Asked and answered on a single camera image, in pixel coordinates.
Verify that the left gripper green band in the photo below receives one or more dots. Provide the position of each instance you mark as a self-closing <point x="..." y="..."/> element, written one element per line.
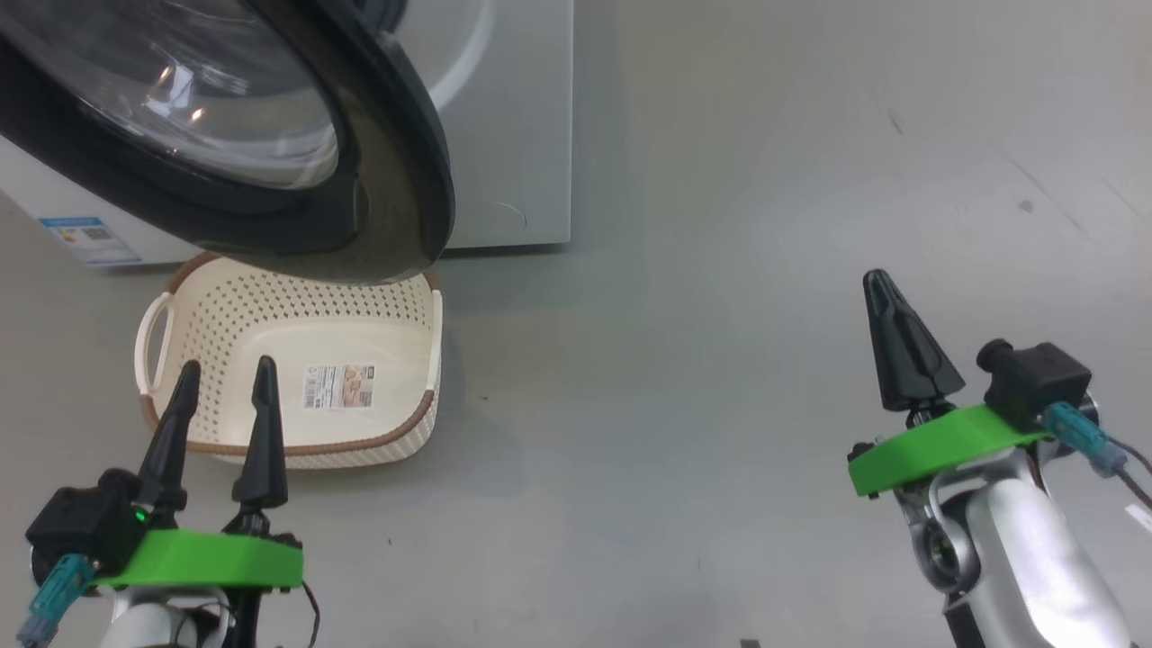
<point x="207" y="560"/>

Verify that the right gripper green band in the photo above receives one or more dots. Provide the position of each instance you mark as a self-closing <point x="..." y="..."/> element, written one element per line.
<point x="918" y="445"/>

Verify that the black round washer door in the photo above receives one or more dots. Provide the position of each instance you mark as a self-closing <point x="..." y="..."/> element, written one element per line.
<point x="405" y="180"/>

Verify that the basket product label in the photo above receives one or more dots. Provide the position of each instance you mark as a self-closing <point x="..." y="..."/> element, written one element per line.
<point x="339" y="387"/>

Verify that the cream basket brown rim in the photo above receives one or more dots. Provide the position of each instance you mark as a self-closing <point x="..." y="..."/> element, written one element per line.
<point x="360" y="324"/>

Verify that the white front-load washing machine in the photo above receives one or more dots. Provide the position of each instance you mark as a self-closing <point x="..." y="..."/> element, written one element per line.
<point x="522" y="135"/>

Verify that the blue energy label sticker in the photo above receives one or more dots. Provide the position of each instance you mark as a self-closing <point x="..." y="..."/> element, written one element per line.
<point x="90" y="241"/>

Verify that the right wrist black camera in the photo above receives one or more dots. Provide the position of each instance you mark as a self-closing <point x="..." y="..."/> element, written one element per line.
<point x="1035" y="378"/>

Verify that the wrist black camera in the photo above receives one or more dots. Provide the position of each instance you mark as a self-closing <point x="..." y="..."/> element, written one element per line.
<point x="1035" y="378"/>
<point x="81" y="522"/>

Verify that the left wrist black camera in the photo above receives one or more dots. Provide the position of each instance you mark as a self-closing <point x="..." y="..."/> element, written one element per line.
<point x="81" y="522"/>

